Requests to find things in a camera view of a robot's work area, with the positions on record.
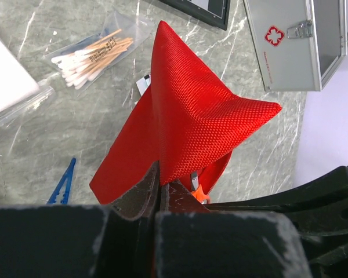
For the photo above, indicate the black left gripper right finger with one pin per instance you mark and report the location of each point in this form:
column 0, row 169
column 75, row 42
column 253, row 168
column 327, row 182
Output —
column 177, row 199

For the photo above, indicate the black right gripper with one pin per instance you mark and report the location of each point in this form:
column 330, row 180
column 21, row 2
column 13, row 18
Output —
column 319, row 212

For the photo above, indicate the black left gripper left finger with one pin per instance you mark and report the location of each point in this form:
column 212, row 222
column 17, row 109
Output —
column 141, row 197

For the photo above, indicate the orange scissors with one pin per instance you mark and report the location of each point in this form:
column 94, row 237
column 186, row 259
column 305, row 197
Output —
column 197, row 191

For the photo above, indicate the red first aid pouch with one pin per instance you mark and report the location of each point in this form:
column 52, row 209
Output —
column 187, row 120

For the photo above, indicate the blue plastic tweezers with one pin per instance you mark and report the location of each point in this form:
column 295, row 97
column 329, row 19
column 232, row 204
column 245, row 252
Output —
column 61, row 193

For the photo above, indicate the bag of cotton swabs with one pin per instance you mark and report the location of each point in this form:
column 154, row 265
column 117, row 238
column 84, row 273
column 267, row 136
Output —
column 82, row 63

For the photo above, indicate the light blue mask packet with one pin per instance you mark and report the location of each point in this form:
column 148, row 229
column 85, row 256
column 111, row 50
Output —
column 143, row 83

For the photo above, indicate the grey metal case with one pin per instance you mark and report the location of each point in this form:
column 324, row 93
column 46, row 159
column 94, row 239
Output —
column 299, row 44

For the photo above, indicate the white gauze pad packet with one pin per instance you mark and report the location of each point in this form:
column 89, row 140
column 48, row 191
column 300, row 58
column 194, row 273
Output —
column 20, row 94

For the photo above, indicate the black white chessboard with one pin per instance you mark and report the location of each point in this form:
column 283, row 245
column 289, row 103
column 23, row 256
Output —
column 212, row 12

